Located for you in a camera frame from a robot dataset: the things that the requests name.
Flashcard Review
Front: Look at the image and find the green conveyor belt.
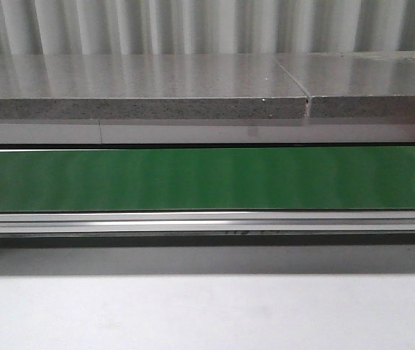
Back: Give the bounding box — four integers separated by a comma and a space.
0, 146, 415, 212

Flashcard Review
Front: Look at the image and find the grey stone slab right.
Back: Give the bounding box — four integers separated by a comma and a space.
276, 51, 415, 123

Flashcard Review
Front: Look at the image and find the grey stone slab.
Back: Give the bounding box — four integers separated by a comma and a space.
0, 54, 306, 120
276, 51, 415, 123

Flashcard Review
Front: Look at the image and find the grey stone slab left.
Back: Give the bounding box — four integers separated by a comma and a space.
0, 54, 306, 120

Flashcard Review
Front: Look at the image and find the white base panel under slabs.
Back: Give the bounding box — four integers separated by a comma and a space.
0, 118, 415, 145

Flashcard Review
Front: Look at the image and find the aluminium conveyor side rail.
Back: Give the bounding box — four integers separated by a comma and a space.
0, 210, 415, 238

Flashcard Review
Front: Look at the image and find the white corrugated wall panel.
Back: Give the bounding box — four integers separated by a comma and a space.
0, 1, 415, 55

